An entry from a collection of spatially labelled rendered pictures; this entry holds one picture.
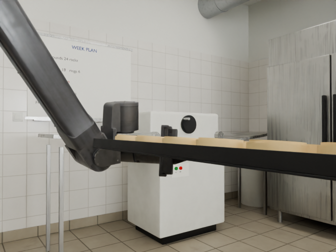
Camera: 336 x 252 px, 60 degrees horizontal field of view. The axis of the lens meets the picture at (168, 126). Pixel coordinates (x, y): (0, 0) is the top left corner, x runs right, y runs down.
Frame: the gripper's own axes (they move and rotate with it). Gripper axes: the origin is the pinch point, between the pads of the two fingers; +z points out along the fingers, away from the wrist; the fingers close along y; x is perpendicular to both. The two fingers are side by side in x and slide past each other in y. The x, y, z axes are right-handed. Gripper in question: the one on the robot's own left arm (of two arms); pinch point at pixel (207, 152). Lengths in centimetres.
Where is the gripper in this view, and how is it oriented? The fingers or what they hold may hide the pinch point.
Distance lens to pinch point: 59.7
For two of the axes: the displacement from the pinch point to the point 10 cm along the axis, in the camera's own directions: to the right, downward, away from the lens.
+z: 9.9, 0.4, -1.5
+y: -0.5, 10.0, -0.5
